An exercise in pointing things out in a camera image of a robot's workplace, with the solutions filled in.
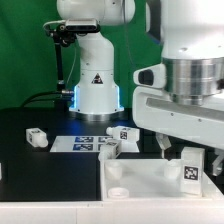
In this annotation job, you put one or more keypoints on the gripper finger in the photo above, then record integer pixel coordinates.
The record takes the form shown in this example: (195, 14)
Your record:
(217, 165)
(164, 143)

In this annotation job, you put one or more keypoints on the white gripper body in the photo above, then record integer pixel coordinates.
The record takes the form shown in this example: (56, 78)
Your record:
(153, 110)

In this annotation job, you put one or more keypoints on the white square table top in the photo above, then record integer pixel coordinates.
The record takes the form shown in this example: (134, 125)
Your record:
(145, 179)

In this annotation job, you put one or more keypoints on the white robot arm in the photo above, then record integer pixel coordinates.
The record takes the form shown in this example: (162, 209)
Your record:
(183, 95)

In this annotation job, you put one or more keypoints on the white L-shaped fence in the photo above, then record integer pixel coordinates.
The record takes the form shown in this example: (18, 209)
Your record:
(189, 210)

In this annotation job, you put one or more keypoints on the white sheet with tags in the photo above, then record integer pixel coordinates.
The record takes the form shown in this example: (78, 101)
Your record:
(79, 143)

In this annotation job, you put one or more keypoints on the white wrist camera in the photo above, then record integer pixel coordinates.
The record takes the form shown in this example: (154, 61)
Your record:
(153, 76)

